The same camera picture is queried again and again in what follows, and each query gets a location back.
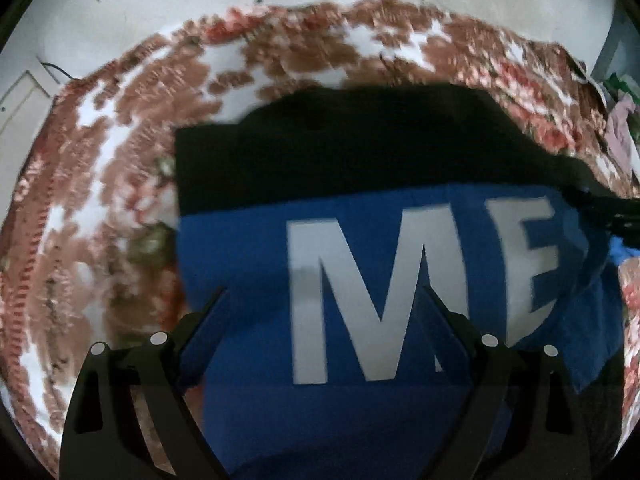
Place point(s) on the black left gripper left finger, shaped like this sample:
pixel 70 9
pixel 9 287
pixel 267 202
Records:
pixel 102 437

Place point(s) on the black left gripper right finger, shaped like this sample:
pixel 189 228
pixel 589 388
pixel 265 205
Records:
pixel 521 418

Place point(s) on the black and blue sweatshirt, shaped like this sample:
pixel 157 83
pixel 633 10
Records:
pixel 326 213

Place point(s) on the pile of clothes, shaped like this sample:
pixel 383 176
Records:
pixel 622 126

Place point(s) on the brown floral fleece blanket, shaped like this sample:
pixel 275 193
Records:
pixel 87 245

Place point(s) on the white door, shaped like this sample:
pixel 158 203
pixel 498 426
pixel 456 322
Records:
pixel 23 109

